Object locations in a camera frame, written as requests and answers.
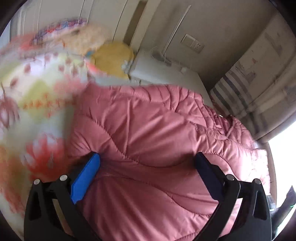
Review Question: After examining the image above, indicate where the yellow pillow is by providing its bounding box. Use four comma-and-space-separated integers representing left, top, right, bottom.
90, 42, 134, 79

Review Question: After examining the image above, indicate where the white nightstand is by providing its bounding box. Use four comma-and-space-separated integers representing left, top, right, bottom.
129, 50, 213, 108

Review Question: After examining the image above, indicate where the floral bed sheet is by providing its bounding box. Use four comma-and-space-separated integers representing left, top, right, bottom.
1, 34, 91, 230

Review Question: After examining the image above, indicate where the wall socket plate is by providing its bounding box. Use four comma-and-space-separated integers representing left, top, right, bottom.
181, 34, 204, 53

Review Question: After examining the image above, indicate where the pink quilted down jacket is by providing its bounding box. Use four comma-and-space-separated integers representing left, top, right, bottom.
67, 83, 270, 240

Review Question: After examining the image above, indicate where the white headboard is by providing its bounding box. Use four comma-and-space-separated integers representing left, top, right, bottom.
80, 0, 160, 52

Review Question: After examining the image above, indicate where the beige plush pillow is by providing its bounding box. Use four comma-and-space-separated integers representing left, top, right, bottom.
59, 24, 111, 55

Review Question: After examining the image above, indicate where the striped beige curtain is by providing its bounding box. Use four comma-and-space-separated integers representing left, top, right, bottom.
209, 13, 295, 139

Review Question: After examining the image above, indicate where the colourful patterned pillow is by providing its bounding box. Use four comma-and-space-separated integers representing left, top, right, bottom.
30, 18, 87, 46

